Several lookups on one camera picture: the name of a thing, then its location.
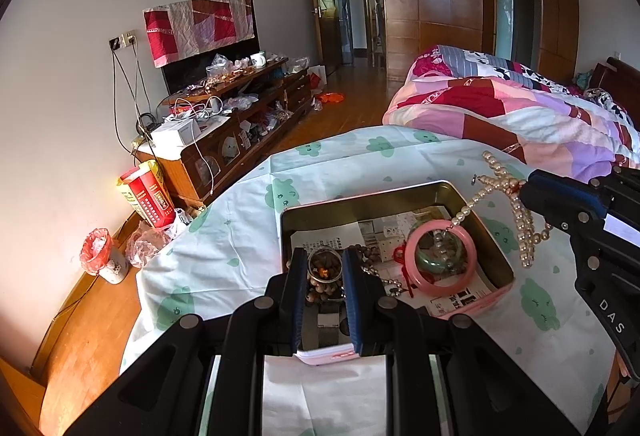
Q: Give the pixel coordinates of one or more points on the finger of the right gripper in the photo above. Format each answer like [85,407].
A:
[560,183]
[564,207]

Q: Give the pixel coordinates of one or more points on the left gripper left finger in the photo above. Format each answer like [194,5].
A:
[205,374]

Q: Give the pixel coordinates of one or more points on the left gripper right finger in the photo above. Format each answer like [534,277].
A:
[442,376]

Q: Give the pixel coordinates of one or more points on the pink bangle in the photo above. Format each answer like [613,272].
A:
[440,257]

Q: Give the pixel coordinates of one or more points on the pink patchwork quilt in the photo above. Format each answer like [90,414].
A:
[512,108]

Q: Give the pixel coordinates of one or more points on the dark wooden headboard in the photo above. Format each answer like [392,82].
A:
[622,82]

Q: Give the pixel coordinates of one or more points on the printed paper sheet in tin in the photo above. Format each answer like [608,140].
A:
[381,242]

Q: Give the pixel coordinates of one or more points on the crumpled clear plastic bag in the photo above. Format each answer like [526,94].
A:
[146,242]

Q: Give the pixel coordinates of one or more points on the pink Genji tin box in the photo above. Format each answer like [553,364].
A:
[494,241]

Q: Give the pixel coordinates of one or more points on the cloud print white tablecloth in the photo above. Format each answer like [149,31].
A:
[227,256]

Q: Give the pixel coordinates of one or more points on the red yellow carton box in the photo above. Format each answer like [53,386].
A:
[143,188]

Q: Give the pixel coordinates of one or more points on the orange object on floor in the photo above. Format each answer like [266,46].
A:
[331,98]

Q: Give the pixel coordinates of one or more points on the wooden TV cabinet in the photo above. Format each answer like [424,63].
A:
[239,123]

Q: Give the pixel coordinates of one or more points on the white box on cabinet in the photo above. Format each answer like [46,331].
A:
[176,133]

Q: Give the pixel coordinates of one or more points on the black television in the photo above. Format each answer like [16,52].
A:
[178,75]

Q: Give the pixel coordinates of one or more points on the white mug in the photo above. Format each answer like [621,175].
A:
[258,60]

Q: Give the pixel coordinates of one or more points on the red pink patchwork cloth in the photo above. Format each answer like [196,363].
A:
[181,30]

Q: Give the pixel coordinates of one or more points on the wall power socket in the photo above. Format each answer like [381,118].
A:
[124,40]

